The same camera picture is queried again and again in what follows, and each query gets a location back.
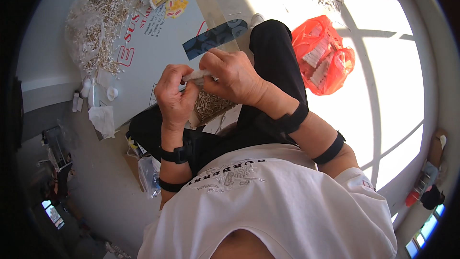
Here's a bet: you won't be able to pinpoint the small white box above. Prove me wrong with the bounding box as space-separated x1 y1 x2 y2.
71 91 84 113

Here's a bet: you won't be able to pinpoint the clear bag of cotton swabs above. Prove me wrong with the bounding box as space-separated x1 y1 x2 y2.
65 0 141 77

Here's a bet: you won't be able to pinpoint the cluttered heap of household items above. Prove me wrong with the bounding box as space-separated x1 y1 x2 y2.
405 129 449 211

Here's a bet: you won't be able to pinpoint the cardboard box of cotton swabs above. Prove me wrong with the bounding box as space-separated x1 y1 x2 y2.
189 89 237 127

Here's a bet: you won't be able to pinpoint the white printed cardboard sheet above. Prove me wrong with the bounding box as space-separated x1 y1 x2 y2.
82 0 253 141

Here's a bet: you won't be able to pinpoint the red plastic bag of packets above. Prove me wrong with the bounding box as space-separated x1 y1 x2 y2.
291 15 356 96

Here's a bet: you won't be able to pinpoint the clear plastic strip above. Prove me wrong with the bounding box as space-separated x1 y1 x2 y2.
190 0 241 53

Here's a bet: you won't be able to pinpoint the metal rack with items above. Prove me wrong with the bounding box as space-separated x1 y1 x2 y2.
37 125 73 173

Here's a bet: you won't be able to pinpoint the clear plastic bag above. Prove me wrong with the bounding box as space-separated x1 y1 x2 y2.
138 156 162 199

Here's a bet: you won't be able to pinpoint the black wrist band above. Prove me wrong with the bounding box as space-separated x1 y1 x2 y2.
160 143 193 165
275 102 310 134

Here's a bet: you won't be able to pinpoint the person's right hand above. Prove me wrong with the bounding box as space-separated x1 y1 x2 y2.
199 48 271 107

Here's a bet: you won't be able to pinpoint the person's legs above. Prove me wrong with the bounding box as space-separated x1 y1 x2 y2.
129 19 309 177

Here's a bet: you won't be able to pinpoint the crumpled white tissue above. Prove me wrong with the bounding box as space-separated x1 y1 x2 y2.
88 105 116 140

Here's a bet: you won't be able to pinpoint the white cotton swab bundle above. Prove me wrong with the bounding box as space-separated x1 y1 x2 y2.
182 70 218 87

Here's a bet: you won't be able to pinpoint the person's body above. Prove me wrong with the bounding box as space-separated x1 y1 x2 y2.
137 143 398 259

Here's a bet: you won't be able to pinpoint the window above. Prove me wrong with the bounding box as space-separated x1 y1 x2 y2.
405 204 446 258
41 199 65 230

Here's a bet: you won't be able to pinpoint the blue patterned strip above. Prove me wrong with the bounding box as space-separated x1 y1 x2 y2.
182 19 249 61

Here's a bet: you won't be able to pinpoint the person's left hand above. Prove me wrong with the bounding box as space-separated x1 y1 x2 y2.
154 64 200 130

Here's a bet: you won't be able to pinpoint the clear plastic bottle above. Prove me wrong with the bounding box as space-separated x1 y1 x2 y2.
80 77 100 109

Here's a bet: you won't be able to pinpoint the pile of yellow labels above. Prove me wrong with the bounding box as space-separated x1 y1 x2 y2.
163 0 193 19

